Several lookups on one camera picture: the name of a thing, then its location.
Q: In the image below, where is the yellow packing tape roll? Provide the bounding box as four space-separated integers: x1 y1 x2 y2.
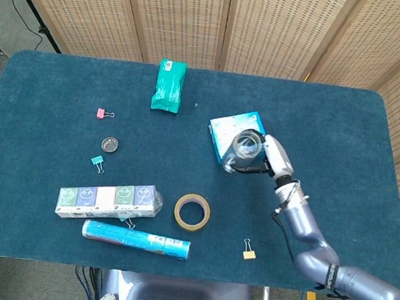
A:
172 191 213 234

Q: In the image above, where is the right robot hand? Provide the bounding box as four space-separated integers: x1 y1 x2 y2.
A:
231 127 299 184

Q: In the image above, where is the blue-grey robot torso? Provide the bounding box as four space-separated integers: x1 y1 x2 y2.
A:
101 268 255 300

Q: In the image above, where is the round metal jar lid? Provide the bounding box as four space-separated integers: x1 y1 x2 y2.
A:
100 135 120 155

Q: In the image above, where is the pink binder clip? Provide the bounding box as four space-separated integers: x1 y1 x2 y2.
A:
96 107 116 121

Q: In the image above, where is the pocket tissue multipack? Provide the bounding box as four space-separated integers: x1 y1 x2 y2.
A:
54 175 166 229

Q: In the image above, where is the blue cable bundle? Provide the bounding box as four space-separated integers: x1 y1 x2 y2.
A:
72 265 103 300

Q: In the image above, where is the black stand pole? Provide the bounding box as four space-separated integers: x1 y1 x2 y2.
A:
0 0 67 53

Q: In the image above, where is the blue plastic wrap roll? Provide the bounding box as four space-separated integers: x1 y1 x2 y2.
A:
80 218 193 262

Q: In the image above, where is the blue cookie box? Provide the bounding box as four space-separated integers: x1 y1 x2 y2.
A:
204 106 270 170

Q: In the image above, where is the teal table cloth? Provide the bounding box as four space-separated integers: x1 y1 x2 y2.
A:
0 46 400 300

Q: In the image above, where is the yellow binder clip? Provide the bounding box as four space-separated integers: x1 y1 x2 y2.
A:
241 238 258 262

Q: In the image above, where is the green snack packet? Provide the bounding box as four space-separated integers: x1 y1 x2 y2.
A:
149 57 189 115

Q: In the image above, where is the teal binder clip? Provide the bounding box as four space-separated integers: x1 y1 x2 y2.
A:
117 214 137 230
89 154 107 175

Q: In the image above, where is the clear glass jar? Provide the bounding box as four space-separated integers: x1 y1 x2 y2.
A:
221 125 268 178

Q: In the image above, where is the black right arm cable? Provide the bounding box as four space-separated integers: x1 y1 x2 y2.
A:
267 179 307 265

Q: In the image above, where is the wicker folding screen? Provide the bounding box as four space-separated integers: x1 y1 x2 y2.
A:
0 0 400 300

